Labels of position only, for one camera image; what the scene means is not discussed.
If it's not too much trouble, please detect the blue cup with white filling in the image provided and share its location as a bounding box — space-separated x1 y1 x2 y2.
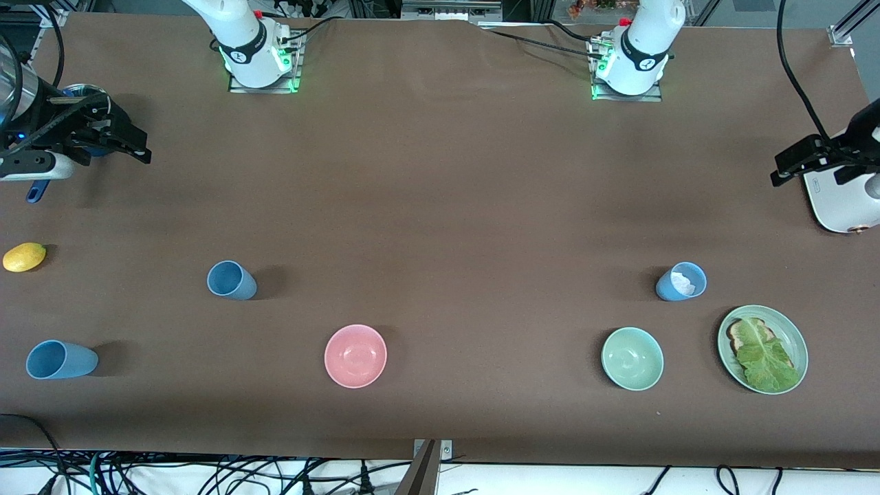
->
655 261 707 302

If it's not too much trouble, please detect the glass saucepan lid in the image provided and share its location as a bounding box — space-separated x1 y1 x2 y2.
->
60 83 111 116

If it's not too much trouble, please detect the dark blue saucepan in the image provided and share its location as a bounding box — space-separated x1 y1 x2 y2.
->
26 137 114 204

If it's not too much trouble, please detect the white toaster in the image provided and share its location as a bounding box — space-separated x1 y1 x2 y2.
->
803 165 880 235

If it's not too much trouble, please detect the yellow lemon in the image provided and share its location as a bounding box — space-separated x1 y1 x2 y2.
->
3 242 47 273

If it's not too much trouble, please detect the light green plate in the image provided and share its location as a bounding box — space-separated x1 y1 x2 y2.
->
717 305 809 395

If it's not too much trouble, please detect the toast slice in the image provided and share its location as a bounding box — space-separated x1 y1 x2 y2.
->
726 318 795 372

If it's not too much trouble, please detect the green lettuce leaf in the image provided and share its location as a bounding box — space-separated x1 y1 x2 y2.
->
734 318 802 393

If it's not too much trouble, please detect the light green bowl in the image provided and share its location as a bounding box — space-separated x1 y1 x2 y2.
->
601 327 665 392

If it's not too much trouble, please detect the pink bowl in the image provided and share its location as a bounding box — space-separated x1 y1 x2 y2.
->
324 324 388 389

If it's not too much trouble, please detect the grey metal box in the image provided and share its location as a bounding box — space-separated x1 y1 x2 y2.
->
401 0 504 23

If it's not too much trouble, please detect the aluminium frame profile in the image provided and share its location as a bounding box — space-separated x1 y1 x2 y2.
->
21 0 69 28
828 0 880 47

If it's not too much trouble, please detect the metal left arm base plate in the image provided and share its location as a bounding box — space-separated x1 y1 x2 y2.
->
591 38 663 103

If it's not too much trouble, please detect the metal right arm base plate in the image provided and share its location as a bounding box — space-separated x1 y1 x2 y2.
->
228 31 304 94

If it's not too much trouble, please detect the black right base cable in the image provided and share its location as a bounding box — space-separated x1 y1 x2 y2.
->
278 14 341 52

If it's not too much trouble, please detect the black base cable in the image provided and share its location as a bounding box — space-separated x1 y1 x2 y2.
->
540 19 602 45
479 26 606 61
278 14 341 52

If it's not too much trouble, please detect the black left base cable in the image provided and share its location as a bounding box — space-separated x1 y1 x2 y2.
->
479 26 606 61
540 19 602 45

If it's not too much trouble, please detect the metal table edge bracket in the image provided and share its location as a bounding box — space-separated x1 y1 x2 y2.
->
412 439 454 463

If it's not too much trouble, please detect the dark camera pole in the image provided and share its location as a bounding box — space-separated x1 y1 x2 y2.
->
393 440 441 495

